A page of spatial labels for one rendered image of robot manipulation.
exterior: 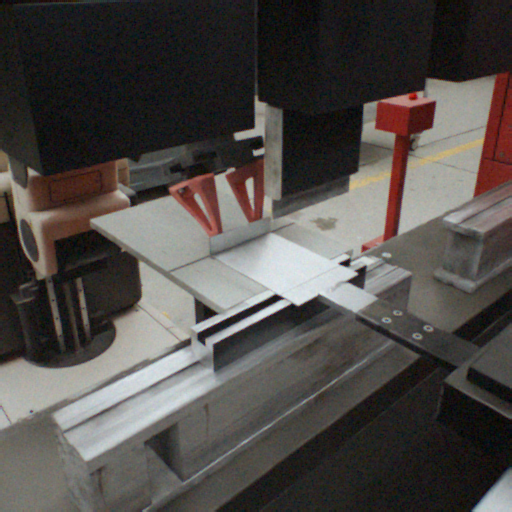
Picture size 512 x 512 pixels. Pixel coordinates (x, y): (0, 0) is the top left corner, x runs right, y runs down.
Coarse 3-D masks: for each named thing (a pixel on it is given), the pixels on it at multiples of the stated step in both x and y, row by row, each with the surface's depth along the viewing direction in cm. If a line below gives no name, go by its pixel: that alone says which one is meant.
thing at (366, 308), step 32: (352, 288) 50; (384, 320) 45; (416, 320) 45; (416, 352) 43; (448, 352) 41; (480, 352) 39; (448, 384) 36; (480, 384) 35; (448, 416) 36; (480, 416) 34; (480, 448) 35
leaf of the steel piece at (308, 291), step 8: (328, 272) 53; (336, 272) 53; (344, 272) 53; (352, 272) 53; (312, 280) 52; (320, 280) 52; (328, 280) 52; (336, 280) 52; (344, 280) 52; (296, 288) 51; (304, 288) 51; (312, 288) 51; (320, 288) 50; (288, 296) 49; (296, 296) 49; (304, 296) 49; (312, 296) 49; (296, 304) 48
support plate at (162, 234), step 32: (96, 224) 64; (128, 224) 64; (160, 224) 64; (192, 224) 64; (224, 224) 64; (160, 256) 57; (192, 256) 57; (192, 288) 51; (224, 288) 51; (256, 288) 51
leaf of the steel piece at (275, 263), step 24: (216, 240) 56; (240, 240) 59; (264, 240) 60; (288, 240) 60; (240, 264) 55; (264, 264) 55; (288, 264) 55; (312, 264) 55; (336, 264) 55; (288, 288) 51
